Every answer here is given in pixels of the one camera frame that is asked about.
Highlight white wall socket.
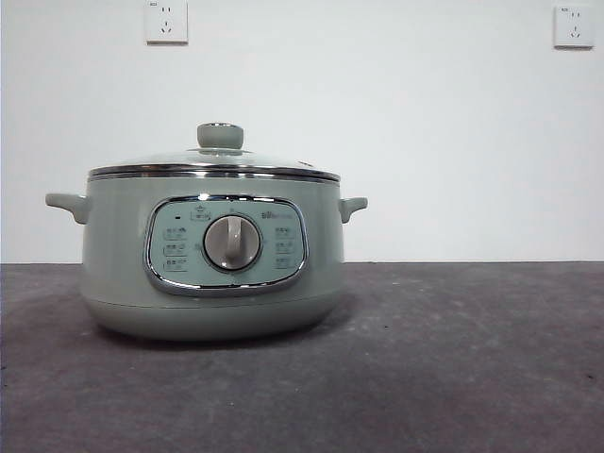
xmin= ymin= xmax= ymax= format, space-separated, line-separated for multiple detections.
xmin=144 ymin=0 xmax=190 ymax=46
xmin=553 ymin=4 xmax=596 ymax=50

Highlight glass lid with green knob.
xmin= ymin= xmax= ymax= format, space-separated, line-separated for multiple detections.
xmin=87 ymin=122 xmax=342 ymax=183

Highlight pale green electric pot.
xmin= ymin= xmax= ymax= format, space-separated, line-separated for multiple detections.
xmin=44 ymin=174 xmax=369 ymax=343

